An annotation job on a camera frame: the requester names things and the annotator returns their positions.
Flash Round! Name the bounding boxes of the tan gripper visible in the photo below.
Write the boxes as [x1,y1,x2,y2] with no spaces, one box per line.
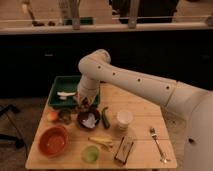
[76,93,95,106]

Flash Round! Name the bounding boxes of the dark red grape bunch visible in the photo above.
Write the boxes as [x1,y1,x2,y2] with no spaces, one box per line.
[80,98,91,110]

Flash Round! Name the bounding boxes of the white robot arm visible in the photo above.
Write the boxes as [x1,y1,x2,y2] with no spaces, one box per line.
[77,49,213,171]

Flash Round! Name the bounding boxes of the dark maroon bowl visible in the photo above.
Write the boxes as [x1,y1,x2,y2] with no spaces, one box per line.
[77,109,100,130]

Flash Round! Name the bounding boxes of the red orange bowl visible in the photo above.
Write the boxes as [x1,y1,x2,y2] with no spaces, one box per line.
[38,126,69,158]

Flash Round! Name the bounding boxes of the green plastic tray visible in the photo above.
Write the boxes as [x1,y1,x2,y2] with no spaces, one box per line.
[47,74,101,109]

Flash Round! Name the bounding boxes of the crumpled white paper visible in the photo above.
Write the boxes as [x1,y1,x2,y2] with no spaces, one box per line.
[82,113,96,128]

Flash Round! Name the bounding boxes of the white toy airplane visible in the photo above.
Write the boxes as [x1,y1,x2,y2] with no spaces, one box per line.
[57,92,76,100]

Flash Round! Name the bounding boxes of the dark metal can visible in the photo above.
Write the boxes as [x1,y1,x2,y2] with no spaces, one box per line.
[58,109,71,125]

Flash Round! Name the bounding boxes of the green cucumber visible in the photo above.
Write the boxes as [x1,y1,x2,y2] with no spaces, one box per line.
[101,107,110,129]

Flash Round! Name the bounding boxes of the white cup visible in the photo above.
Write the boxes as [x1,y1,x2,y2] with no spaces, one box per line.
[116,110,133,129]

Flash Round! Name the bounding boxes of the orange peach fruit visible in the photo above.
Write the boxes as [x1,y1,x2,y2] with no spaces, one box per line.
[47,111,58,122]

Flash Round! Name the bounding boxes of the yellow sticks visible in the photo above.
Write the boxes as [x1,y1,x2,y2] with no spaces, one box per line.
[89,137,113,148]

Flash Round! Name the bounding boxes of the small green cup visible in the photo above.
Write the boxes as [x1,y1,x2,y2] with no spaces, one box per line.
[82,145,99,163]

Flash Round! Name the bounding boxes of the silver fork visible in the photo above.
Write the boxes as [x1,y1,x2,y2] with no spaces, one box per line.
[149,127,168,163]

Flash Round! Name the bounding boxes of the black chair base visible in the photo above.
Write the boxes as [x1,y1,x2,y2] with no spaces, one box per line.
[0,103,27,150]

